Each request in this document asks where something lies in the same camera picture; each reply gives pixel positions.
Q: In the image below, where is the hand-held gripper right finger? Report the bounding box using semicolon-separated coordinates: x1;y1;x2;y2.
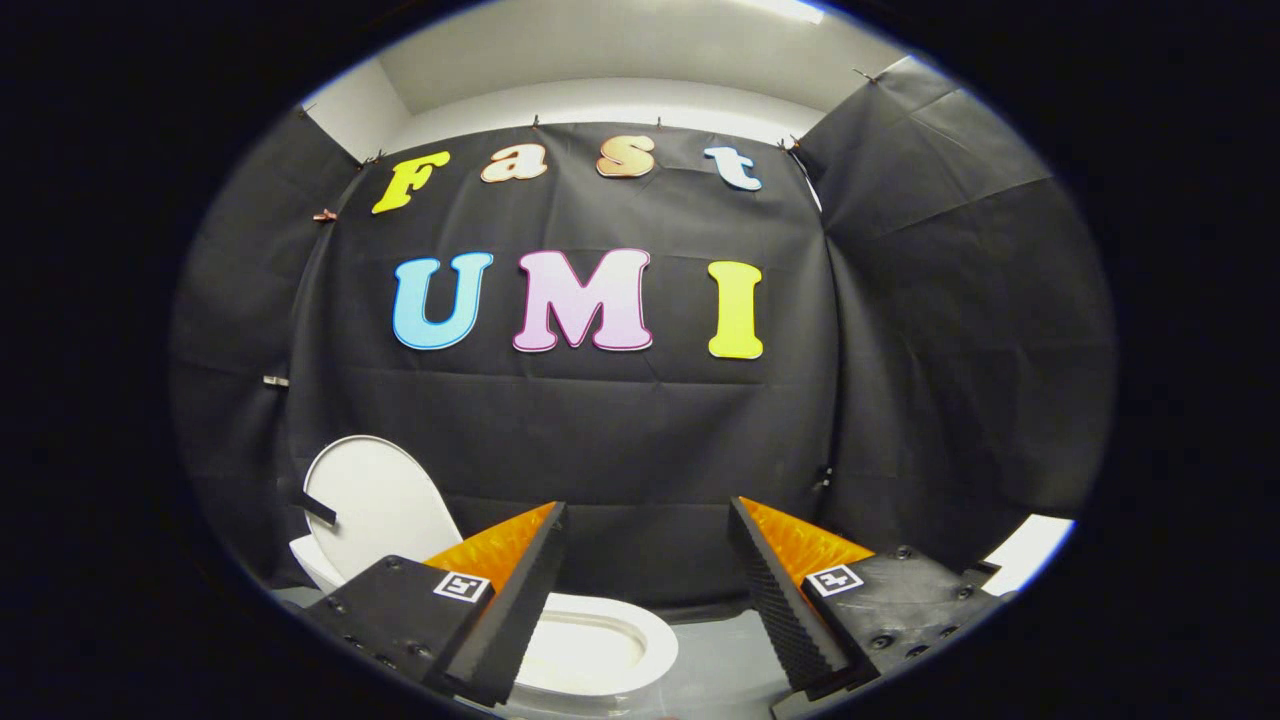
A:
727;496;1007;702

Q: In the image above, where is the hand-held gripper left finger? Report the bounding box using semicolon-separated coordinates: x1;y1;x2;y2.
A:
300;500;568;709

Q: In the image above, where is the white toilet lid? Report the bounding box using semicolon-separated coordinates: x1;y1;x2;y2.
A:
292;435;465;587

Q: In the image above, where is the white toilet seat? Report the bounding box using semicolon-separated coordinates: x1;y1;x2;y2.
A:
514;592;680;699

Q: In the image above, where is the white toilet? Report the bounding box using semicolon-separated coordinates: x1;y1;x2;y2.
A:
289;535;647;717

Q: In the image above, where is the black backdrop cloth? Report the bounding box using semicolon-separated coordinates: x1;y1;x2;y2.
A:
168;55;1119;613

